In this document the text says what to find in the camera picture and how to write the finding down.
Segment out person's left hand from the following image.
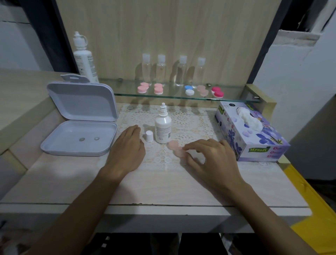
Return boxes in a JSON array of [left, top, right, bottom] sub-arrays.
[[104, 125, 146, 177]]

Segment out person's right hand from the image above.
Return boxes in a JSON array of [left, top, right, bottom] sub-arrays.
[[182, 138, 246, 196]]

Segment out peach contact lens case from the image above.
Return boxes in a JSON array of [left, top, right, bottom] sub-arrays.
[[167, 140, 187, 158]]

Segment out person's left forearm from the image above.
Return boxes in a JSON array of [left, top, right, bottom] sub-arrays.
[[27, 168, 127, 255]]

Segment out person's right forearm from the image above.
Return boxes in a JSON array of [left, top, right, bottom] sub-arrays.
[[223, 181, 319, 255]]

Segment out small white dropper bottle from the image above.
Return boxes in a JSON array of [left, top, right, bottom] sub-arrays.
[[155, 102, 172, 144]]

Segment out white lace doily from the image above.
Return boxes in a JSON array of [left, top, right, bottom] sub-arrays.
[[115, 103, 225, 170]]

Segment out purple floral tissue box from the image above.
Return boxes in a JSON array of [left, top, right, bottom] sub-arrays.
[[214, 101, 291, 162]]

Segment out white tissue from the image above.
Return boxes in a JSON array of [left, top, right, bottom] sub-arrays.
[[236, 107, 263, 132]]

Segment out glass shelf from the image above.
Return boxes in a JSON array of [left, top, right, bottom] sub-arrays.
[[98, 78, 261, 103]]

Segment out open white plastic box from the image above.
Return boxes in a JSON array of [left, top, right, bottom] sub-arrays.
[[40, 74, 119, 157]]

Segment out small clear plastic bottle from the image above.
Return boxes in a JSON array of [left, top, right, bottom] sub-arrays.
[[156, 54, 166, 86], [176, 55, 187, 87], [142, 54, 152, 85], [193, 57, 206, 88]]

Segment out large white solution bottle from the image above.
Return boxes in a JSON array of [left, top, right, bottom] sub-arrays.
[[73, 32, 100, 84]]

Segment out light wooden back panel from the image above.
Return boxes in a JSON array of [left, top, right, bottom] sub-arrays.
[[55, 0, 282, 88]]

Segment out wooden shelf bracket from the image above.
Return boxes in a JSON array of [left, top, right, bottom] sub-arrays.
[[245, 84, 277, 112]]

